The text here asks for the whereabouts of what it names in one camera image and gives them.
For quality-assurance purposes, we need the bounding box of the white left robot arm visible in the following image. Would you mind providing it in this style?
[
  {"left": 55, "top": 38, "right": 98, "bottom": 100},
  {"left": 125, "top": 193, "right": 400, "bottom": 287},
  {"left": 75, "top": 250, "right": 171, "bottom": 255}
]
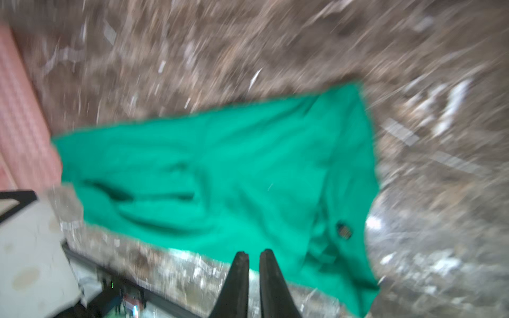
[{"left": 1, "top": 190, "right": 82, "bottom": 317}]

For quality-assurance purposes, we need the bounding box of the pink plastic basket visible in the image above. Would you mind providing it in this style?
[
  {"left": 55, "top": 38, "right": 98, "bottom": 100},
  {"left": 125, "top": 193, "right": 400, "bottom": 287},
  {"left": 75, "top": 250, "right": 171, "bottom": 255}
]
[{"left": 1, "top": 25, "right": 62, "bottom": 192}]

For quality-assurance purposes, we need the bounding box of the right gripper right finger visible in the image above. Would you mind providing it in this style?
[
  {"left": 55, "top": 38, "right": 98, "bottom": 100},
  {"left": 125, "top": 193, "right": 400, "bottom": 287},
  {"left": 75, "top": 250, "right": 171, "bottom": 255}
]
[{"left": 259, "top": 249, "right": 302, "bottom": 318}]

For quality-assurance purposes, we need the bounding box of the green t-shirt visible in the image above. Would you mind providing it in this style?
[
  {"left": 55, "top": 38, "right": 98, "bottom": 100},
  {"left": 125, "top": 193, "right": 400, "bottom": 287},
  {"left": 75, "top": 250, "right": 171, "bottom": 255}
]
[{"left": 53, "top": 82, "right": 379, "bottom": 317}]

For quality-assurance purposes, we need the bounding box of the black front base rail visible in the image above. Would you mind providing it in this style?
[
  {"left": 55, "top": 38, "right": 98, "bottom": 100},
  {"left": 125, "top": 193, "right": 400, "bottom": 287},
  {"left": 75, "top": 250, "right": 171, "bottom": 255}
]
[{"left": 62, "top": 242, "right": 199, "bottom": 318}]

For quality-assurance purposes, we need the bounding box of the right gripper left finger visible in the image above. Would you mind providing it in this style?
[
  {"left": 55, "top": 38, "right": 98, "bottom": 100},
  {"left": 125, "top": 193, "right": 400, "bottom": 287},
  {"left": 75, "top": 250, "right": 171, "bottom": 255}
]
[{"left": 209, "top": 252, "right": 249, "bottom": 318}]

